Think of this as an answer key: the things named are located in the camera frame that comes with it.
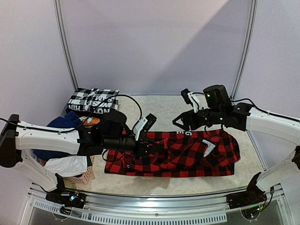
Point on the red black plaid shirt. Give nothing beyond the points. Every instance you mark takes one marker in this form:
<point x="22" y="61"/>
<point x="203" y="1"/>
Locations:
<point x="184" y="154"/>

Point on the right aluminium frame post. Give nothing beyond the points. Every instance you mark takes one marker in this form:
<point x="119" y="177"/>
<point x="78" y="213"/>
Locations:
<point x="246" y="47"/>

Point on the navy blue garment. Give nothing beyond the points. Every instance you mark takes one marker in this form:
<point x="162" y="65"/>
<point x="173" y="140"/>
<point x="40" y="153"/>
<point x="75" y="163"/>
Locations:
<point x="70" y="120"/>

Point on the black white checkered folded shirt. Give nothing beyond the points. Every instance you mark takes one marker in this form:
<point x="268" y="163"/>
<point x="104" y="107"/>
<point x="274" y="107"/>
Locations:
<point x="85" y="101"/>

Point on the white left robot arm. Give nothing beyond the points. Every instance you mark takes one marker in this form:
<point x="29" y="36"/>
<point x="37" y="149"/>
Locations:
<point x="18" y="139"/>

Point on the aluminium front rail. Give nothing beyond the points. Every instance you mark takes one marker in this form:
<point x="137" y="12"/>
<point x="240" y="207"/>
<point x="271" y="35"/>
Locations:
<point x="105" y="209"/>

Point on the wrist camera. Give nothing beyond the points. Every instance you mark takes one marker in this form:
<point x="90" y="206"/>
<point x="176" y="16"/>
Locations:
<point x="216" y="98"/>
<point x="143" y="125"/>

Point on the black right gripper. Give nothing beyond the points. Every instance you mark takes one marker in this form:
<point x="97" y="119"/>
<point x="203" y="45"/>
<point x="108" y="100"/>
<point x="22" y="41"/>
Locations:
<point x="189" y="118"/>

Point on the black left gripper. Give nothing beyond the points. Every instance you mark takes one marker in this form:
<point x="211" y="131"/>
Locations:
<point x="142" y="150"/>

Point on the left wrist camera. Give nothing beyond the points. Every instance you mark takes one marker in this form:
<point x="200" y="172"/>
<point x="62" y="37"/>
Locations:
<point x="143" y="125"/>

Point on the orange white folded garment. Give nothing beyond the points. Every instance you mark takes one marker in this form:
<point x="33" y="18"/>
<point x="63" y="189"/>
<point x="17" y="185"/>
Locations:
<point x="89" y="121"/>

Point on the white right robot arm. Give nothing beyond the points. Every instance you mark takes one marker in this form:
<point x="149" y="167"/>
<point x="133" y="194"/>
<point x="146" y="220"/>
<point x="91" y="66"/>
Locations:
<point x="276" y="137"/>

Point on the aluminium frame post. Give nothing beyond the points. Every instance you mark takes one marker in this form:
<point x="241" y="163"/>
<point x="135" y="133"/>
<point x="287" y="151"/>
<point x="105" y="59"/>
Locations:
<point x="64" y="43"/>
<point x="246" y="47"/>

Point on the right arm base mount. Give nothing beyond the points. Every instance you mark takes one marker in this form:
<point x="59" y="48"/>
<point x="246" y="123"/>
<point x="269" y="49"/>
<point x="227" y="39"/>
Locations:
<point x="252" y="196"/>

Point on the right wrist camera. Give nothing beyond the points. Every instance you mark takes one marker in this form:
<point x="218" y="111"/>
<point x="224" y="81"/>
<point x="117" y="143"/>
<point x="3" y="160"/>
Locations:
<point x="216" y="98"/>

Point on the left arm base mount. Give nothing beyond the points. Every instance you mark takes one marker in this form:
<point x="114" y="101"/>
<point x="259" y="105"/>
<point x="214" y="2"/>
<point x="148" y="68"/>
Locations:
<point x="68" y="200"/>

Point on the pink plastic laundry basket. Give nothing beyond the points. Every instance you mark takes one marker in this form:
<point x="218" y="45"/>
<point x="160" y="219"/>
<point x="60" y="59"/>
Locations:
<point x="76" y="179"/>

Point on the left aluminium frame post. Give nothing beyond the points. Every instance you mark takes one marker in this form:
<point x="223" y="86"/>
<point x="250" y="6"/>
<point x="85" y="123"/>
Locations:
<point x="64" y="43"/>

